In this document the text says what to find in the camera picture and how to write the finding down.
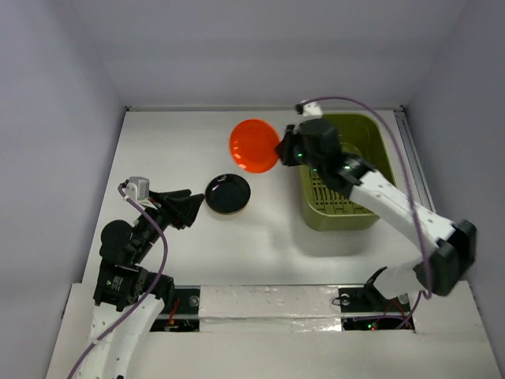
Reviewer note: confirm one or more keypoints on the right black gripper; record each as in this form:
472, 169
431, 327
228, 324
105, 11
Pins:
293, 146

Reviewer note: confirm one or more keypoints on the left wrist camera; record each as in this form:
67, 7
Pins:
136, 188

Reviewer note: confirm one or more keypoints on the silver tape strip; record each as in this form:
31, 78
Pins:
285, 309

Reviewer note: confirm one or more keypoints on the orange plate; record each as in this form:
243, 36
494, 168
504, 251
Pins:
252, 144

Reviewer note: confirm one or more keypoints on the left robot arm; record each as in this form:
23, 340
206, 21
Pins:
131, 289

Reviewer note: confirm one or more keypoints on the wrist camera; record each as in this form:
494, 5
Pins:
309, 109
136, 188

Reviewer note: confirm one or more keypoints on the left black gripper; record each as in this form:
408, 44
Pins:
179, 206

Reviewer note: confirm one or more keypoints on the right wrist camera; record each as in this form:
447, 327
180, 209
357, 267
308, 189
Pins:
309, 109

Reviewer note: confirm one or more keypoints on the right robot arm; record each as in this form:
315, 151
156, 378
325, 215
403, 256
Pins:
448, 249

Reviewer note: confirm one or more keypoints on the black plate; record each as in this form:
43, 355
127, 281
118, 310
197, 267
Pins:
227, 194

